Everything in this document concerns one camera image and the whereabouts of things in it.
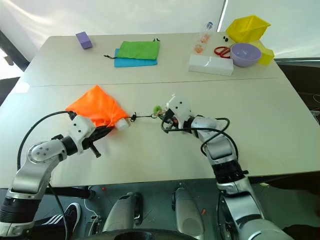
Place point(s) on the white rectangular box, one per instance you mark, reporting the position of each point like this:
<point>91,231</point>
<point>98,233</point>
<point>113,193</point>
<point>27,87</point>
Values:
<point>211,65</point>

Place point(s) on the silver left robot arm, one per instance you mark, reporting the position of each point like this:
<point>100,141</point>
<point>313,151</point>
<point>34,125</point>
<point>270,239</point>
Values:
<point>37,152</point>

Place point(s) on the purple bowl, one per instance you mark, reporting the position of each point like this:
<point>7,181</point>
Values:
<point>245,55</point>

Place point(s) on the small yellow bin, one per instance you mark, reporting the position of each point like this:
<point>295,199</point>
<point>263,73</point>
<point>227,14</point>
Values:
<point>266,56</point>

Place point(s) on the silver rounded robot leg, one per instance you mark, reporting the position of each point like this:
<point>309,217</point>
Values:
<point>123,212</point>
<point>187,215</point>

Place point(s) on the black round robot body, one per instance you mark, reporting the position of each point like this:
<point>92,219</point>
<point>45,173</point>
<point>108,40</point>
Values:
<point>140,235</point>

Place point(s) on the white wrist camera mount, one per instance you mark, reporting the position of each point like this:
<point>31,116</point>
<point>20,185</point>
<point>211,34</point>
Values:
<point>180,106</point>
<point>80,127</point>

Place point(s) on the white tube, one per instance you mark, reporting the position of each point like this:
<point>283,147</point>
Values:
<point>122,124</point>

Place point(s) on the blue fabric pouch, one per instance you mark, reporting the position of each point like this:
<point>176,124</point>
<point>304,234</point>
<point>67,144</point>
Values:
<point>130,63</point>

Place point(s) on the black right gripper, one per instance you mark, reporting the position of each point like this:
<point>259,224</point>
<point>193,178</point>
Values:
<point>172,117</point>

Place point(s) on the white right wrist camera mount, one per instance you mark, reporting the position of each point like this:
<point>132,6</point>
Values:
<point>180,106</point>

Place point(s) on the clear bottle with blue cap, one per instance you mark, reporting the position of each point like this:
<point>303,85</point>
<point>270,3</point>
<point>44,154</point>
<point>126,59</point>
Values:
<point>208,27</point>

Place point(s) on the large yellow bin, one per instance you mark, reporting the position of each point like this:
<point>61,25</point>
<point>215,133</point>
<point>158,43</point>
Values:
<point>247,28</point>

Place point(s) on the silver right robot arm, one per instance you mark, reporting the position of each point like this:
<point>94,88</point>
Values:
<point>222,147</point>

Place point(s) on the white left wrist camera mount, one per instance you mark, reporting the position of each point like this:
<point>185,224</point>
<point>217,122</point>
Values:
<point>80,127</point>

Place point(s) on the red scissors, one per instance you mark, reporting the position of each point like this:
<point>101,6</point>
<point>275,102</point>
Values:
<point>221,51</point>

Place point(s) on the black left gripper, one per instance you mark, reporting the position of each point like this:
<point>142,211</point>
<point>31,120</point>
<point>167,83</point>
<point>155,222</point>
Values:
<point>93,143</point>

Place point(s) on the clear cup with orange contents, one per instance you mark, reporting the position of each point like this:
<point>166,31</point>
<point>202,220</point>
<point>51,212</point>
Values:
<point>199,48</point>
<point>204,38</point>

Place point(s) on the small black object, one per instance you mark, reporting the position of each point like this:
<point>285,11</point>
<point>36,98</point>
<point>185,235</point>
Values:
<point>226,38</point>

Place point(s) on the purple foam block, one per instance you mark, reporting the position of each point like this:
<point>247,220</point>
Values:
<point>84,40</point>

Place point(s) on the green fabric pouch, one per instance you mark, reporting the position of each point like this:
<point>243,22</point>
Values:
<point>138,50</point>

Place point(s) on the black shoe with white stripes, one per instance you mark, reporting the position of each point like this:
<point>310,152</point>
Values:
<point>68,215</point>

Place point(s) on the orange fabric pouch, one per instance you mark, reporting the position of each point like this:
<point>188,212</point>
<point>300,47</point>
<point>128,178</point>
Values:
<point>97,105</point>

